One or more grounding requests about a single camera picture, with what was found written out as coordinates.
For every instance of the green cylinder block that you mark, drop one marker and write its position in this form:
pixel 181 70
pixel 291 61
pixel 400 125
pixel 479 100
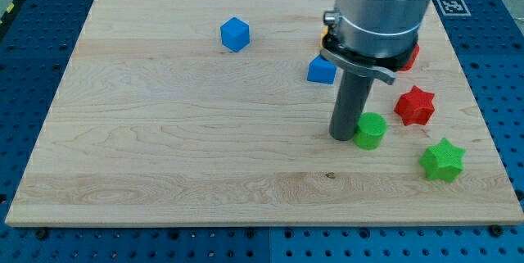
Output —
pixel 370 130

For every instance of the white fiducial marker tag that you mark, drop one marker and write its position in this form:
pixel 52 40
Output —
pixel 453 7

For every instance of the red star block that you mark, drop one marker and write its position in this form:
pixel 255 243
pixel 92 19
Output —
pixel 415 107

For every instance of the blue triangle block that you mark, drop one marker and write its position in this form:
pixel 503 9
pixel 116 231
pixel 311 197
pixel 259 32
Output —
pixel 321 71

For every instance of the green star block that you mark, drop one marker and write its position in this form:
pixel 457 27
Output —
pixel 443 161

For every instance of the red circle block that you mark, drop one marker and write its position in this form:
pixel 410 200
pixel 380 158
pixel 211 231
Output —
pixel 408 66

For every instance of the silver and white robot arm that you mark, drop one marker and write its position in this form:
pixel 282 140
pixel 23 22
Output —
pixel 372 38

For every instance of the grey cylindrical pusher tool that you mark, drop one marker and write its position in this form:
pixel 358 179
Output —
pixel 351 98

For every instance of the blue cube block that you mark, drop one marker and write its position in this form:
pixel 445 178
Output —
pixel 235 34

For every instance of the yellow block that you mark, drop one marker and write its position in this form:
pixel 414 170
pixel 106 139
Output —
pixel 323 35

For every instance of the wooden board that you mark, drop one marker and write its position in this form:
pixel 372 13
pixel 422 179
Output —
pixel 156 123

